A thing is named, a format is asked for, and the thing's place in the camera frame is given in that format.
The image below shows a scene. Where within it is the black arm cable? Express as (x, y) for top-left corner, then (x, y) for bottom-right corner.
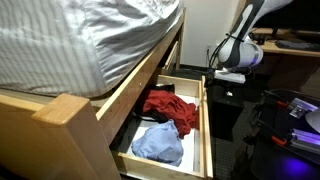
(208, 32), (246, 69)

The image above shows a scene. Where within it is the silver metal bracket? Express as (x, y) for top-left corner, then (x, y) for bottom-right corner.
(288, 97), (319, 119)

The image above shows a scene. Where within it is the black monitor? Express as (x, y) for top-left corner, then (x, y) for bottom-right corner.
(256, 0), (320, 38)

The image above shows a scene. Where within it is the wooden bed frame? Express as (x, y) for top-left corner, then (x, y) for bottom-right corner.
(0, 8), (188, 180)

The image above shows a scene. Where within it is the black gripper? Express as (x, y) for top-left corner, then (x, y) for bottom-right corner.
(206, 79), (245, 142)

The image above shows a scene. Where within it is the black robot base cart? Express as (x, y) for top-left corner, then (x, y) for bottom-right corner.
(233, 88), (320, 180)

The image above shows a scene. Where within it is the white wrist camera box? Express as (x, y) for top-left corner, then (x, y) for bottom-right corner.
(213, 69), (247, 84)

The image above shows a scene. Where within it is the red cloth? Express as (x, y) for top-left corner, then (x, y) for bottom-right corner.
(142, 89), (200, 139)

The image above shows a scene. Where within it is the grey striped mattress sheet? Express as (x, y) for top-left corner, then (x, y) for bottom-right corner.
(0, 0), (184, 98)

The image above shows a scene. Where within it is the wooden desk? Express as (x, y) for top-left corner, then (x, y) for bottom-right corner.
(251, 27), (320, 58)

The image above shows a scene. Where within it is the light blue cloth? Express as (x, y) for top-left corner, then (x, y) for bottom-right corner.
(130, 119), (185, 168)

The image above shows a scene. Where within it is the small light wood drawer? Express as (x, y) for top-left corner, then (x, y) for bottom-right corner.
(161, 40), (181, 76)

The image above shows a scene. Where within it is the large light wood drawer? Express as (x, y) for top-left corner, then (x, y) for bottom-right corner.
(111, 74), (214, 180)

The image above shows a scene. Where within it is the small black desk object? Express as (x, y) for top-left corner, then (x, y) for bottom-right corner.
(253, 32), (268, 46)

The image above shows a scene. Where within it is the orange clamp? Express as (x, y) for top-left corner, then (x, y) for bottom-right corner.
(256, 121), (288, 147)
(264, 94), (290, 109)

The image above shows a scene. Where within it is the black keyboard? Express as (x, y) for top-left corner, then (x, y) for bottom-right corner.
(275, 39), (320, 52)

